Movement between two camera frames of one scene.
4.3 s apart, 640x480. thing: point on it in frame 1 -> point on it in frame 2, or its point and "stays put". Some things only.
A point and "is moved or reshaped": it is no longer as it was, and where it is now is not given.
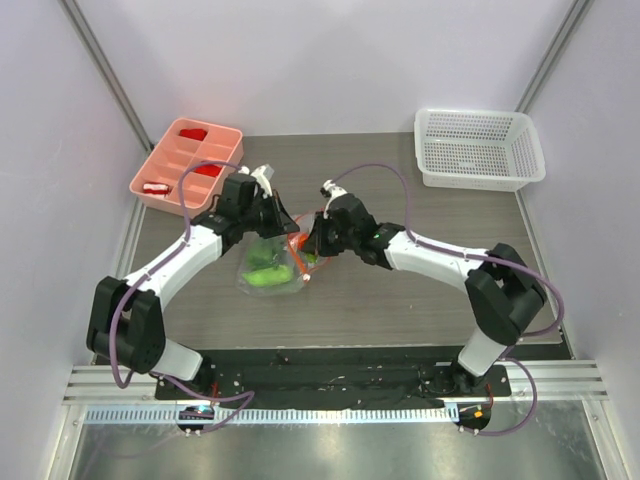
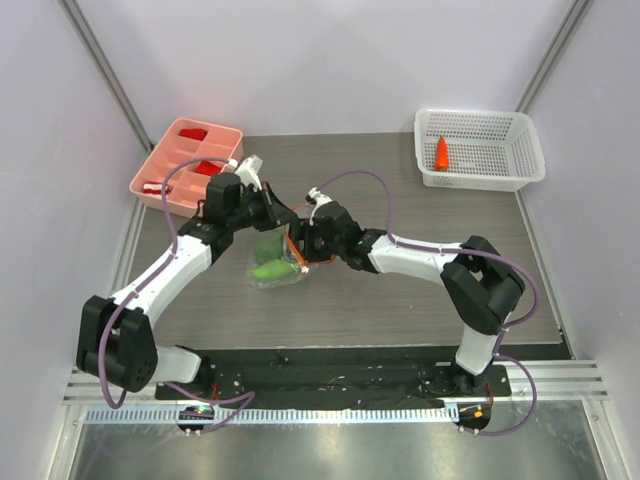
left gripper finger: [285, 222] stays put
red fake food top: [194, 133] stays put
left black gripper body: [264, 217] stays put
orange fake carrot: [297, 239] is moved or reshaped
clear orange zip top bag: [280, 263] is moved or reshaped
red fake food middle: [208, 169] stays put
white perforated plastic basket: [475, 148] stays put
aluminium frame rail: [555, 381] stays put
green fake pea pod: [268, 277] is moved or reshaped
